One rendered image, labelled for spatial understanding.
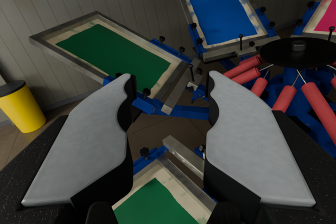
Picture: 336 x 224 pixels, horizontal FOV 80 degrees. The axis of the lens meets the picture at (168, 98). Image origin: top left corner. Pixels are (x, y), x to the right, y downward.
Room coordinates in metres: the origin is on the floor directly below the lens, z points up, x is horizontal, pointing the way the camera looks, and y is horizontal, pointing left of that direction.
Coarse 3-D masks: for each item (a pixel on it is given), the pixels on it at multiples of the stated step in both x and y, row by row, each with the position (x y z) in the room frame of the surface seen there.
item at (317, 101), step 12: (252, 60) 0.94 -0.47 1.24; (228, 72) 1.00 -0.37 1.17; (240, 72) 0.96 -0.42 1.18; (252, 72) 0.82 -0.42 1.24; (300, 72) 0.70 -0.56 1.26; (240, 84) 0.85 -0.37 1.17; (264, 84) 0.75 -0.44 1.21; (312, 84) 0.62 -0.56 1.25; (204, 96) 0.96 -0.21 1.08; (288, 96) 0.63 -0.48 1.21; (312, 96) 0.59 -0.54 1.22; (276, 108) 0.62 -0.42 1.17; (324, 108) 0.53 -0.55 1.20; (324, 120) 0.51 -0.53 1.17
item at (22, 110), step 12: (12, 84) 2.89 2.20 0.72; (24, 84) 2.85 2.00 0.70; (0, 96) 2.60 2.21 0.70; (12, 96) 2.64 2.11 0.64; (24, 96) 2.74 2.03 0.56; (12, 108) 2.61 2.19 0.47; (24, 108) 2.67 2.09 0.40; (36, 108) 2.81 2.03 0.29; (12, 120) 2.65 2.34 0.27; (24, 120) 2.63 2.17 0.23; (36, 120) 2.71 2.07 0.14; (24, 132) 2.64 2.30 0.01
